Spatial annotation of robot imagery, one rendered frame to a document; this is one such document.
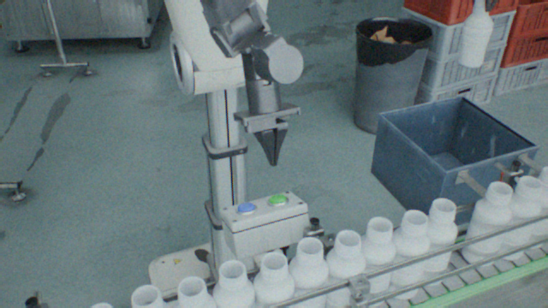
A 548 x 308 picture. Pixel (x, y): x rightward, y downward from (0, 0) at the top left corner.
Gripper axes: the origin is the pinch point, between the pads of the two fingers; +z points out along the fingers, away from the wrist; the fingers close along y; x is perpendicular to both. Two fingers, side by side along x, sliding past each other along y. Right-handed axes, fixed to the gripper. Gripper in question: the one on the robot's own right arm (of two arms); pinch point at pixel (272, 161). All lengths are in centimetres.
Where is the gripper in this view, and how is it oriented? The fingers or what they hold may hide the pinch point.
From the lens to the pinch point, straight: 84.7
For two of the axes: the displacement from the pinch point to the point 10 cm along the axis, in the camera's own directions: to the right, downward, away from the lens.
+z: 1.3, 9.5, 2.8
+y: 9.3, -2.1, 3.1
